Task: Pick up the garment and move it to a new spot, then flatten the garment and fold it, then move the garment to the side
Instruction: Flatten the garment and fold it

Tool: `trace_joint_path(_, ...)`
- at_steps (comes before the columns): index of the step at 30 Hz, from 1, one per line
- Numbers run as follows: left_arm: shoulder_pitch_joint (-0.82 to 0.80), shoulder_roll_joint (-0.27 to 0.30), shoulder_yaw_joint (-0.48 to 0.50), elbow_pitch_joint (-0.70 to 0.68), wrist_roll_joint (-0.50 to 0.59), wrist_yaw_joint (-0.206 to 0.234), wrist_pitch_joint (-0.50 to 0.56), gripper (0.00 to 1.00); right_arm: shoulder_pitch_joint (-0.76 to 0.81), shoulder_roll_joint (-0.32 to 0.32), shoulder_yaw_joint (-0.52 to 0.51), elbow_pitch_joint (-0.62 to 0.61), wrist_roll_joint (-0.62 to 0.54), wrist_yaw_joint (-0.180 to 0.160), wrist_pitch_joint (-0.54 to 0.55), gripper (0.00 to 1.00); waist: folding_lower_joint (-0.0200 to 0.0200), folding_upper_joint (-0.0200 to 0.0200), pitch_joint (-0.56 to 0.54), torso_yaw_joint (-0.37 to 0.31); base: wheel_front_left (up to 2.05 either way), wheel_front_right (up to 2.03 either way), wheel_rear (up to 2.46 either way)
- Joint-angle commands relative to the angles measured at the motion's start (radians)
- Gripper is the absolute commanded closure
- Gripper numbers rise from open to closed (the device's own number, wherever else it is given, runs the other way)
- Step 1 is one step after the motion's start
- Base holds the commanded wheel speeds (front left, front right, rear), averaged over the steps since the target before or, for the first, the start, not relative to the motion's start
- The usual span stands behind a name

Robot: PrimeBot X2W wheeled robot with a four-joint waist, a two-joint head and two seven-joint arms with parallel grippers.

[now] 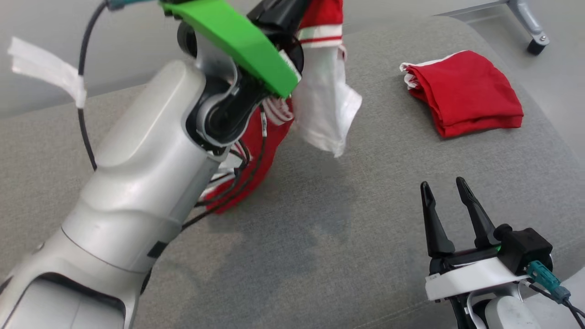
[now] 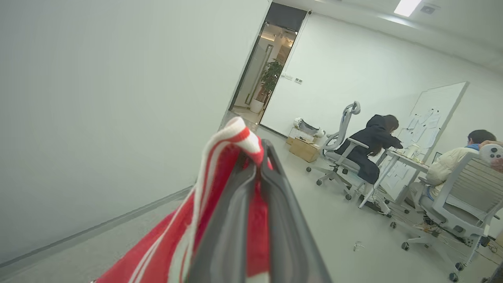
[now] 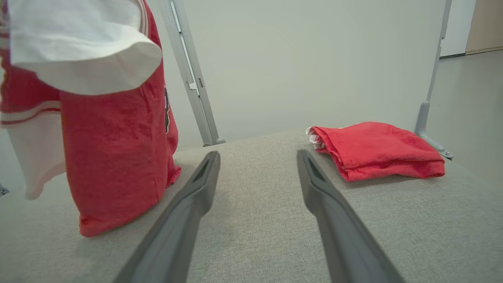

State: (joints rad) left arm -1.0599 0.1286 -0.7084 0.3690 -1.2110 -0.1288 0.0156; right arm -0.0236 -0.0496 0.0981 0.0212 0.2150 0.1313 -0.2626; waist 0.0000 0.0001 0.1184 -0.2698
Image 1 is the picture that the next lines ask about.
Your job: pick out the teal left camera connector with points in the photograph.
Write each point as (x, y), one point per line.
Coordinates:
(121, 3)

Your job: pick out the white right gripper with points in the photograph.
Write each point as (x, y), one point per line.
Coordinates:
(470, 278)

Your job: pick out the teal right camera connector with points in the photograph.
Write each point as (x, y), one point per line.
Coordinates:
(546, 278)

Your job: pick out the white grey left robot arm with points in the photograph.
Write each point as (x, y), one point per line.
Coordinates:
(137, 183)

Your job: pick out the red shorts with striped trim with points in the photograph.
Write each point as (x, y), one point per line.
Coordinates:
(324, 100)

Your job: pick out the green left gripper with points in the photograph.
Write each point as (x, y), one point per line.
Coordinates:
(237, 36)

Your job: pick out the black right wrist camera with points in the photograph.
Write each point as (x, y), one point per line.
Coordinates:
(525, 246)

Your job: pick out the teal camera connector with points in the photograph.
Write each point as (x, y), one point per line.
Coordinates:
(546, 278)
(121, 3)

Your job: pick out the white tape flag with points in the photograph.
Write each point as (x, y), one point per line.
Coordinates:
(45, 68)

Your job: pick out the red shorts with black lettering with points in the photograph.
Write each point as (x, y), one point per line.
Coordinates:
(470, 91)

